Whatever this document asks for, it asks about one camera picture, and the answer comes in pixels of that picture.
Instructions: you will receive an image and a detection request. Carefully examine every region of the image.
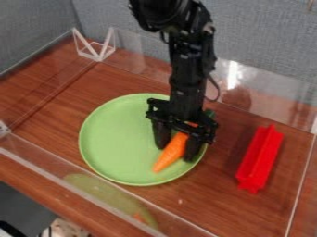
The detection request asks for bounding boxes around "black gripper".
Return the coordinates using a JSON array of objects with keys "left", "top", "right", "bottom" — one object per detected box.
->
[{"left": 145, "top": 78, "right": 217, "bottom": 162}]

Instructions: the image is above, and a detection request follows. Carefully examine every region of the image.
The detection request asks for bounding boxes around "orange toy carrot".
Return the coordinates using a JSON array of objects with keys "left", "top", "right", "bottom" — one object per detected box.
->
[{"left": 152, "top": 131, "right": 189, "bottom": 173}]

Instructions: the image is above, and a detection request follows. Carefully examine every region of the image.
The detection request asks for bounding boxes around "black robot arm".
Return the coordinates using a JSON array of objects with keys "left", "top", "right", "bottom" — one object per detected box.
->
[{"left": 128, "top": 0, "right": 217, "bottom": 162}]

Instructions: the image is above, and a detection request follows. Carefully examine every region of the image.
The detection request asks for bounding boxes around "green round plate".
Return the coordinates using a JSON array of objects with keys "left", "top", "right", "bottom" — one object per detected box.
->
[{"left": 77, "top": 94, "right": 207, "bottom": 186}]

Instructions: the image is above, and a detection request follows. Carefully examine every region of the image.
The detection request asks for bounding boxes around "red plastic block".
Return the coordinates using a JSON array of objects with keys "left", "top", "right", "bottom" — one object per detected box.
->
[{"left": 235, "top": 125, "right": 283, "bottom": 193}]

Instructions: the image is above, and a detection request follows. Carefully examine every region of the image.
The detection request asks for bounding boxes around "black cable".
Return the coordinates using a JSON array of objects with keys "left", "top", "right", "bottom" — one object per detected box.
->
[{"left": 204, "top": 73, "right": 221, "bottom": 103}]

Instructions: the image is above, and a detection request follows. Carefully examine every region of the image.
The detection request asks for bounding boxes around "clear acrylic corner bracket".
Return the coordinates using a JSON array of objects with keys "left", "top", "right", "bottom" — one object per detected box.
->
[{"left": 72, "top": 28, "right": 116, "bottom": 62}]

